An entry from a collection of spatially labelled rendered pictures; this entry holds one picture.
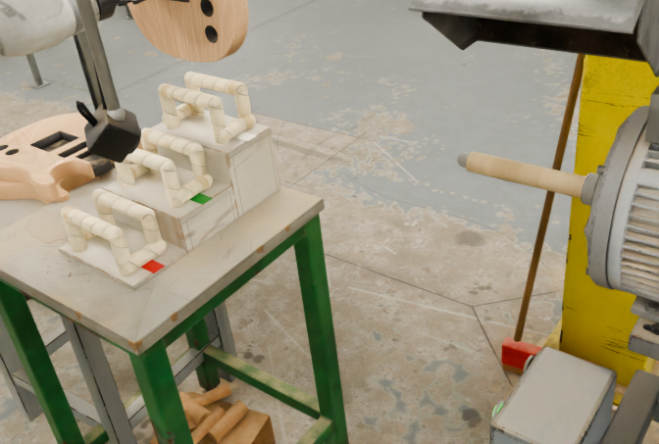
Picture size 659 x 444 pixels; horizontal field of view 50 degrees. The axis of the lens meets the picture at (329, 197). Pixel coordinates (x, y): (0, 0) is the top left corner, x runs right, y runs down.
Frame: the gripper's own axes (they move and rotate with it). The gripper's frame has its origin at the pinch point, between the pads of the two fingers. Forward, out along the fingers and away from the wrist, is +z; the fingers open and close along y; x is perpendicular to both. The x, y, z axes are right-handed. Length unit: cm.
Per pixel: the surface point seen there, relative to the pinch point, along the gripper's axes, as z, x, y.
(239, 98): 5.3, -27.7, 9.6
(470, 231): 137, -144, -2
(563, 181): -9, -20, 90
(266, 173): 5.7, -46.3, 13.9
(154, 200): -18.8, -43.8, 3.0
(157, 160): -18.2, -33.1, 7.0
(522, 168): -9, -20, 84
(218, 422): -10, -128, -7
